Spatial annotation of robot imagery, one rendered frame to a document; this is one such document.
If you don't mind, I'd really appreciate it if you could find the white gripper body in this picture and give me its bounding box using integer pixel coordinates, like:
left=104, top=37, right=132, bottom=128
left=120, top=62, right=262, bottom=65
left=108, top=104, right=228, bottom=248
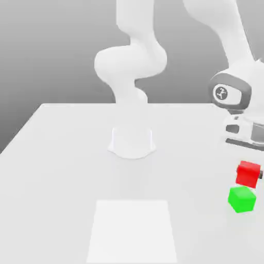
left=224, top=137, right=264, bottom=160

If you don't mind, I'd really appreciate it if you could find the small red cube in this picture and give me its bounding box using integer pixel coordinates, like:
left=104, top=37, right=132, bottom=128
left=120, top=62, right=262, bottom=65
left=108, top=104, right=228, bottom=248
left=235, top=160, right=261, bottom=189

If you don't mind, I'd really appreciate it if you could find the small green cube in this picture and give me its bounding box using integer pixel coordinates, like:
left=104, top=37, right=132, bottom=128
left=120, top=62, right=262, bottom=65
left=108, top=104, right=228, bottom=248
left=227, top=186, right=257, bottom=214

